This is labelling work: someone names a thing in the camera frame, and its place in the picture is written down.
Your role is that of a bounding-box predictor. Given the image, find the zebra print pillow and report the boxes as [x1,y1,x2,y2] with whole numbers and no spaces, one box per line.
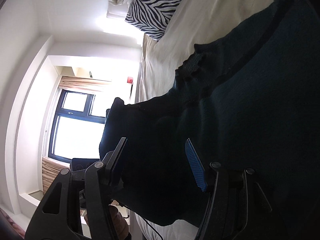
[125,0,182,41]

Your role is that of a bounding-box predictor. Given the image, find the dark teal knit sweater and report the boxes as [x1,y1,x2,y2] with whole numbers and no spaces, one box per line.
[100,0,319,239]

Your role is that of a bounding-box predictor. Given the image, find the person's right hand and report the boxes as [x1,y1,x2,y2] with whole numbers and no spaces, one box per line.
[83,204,132,240]

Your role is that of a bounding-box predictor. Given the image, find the small red object on sill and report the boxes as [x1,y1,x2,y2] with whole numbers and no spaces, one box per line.
[127,77,133,84]

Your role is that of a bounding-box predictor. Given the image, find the dark framed window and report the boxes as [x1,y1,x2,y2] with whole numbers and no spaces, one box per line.
[48,89,108,163]

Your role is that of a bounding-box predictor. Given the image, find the beige curtain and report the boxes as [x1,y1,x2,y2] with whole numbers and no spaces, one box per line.
[42,76,112,191]

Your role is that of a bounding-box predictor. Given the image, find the beige bed sheet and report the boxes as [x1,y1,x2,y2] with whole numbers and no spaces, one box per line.
[134,0,293,240]

